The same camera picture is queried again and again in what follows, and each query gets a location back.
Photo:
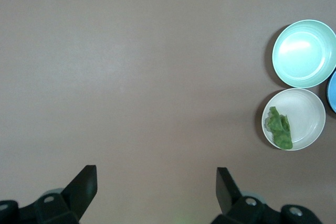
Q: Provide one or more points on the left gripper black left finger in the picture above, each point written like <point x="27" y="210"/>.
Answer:
<point x="81" y="190"/>

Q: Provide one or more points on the blue plate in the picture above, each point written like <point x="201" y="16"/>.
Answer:
<point x="333" y="93"/>

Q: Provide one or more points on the pale green plate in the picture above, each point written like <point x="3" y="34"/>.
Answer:
<point x="302" y="56"/>

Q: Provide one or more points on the beige plate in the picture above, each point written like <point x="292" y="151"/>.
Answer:
<point x="304" y="113"/>

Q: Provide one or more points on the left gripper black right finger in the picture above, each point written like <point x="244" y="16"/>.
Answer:
<point x="225" y="192"/>

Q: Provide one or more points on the green lettuce leaf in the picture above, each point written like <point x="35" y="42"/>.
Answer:
<point x="281" y="129"/>

